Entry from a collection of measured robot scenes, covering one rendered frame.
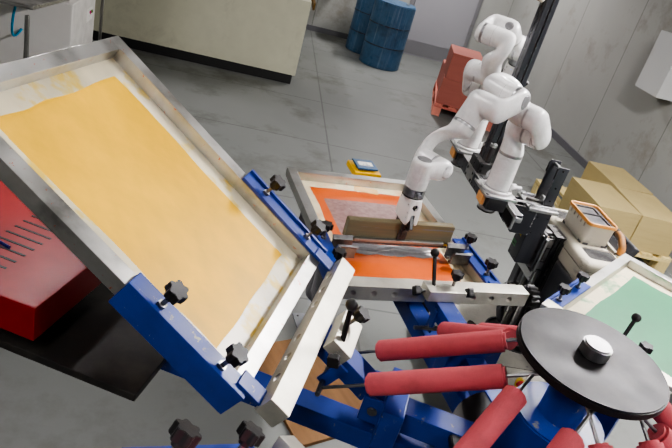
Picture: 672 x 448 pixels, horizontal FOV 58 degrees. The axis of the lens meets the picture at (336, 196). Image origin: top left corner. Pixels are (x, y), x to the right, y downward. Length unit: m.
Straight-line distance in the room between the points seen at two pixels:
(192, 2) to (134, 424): 5.07
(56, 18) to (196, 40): 2.03
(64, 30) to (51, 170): 4.14
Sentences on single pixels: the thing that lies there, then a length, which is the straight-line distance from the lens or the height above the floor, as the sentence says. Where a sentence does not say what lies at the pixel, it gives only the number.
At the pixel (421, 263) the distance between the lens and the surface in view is 2.18.
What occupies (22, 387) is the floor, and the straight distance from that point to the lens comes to 2.83.
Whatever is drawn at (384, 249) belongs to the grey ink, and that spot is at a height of 0.96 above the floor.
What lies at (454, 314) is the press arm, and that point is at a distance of 1.82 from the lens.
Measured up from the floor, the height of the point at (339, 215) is 0.96.
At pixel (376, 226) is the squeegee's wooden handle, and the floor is 1.06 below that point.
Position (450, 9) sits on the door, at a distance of 10.44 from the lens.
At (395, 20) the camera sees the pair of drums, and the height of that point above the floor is 0.71.
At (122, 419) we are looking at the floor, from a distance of 2.70.
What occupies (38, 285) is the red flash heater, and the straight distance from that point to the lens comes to 1.50.
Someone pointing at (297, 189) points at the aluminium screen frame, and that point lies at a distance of 2.34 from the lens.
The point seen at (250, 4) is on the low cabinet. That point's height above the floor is 0.76.
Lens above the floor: 2.01
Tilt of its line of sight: 25 degrees down
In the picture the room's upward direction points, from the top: 16 degrees clockwise
